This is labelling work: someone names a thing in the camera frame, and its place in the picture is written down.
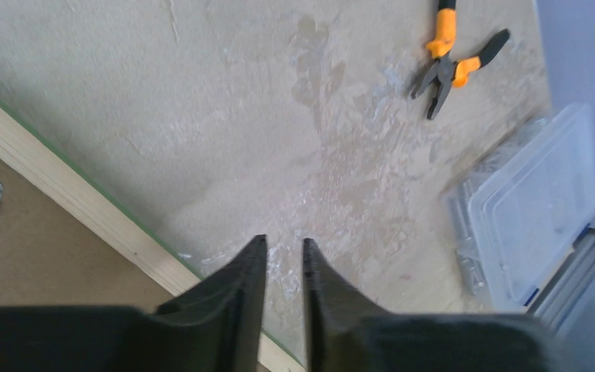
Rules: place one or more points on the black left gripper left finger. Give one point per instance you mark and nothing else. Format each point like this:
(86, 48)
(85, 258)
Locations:
(214, 326)

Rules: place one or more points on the orange handled pliers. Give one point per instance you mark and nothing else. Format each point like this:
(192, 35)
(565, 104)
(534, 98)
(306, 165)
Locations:
(445, 72)

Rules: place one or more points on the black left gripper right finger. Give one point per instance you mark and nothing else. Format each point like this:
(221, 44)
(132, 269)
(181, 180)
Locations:
(346, 331)

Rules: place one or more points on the clear plastic box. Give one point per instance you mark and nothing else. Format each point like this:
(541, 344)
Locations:
(518, 211)

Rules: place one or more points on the aluminium right side rail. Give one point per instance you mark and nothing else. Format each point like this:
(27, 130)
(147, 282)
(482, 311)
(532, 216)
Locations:
(567, 305)

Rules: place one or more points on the green wooden picture frame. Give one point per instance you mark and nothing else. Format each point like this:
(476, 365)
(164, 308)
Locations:
(62, 242)

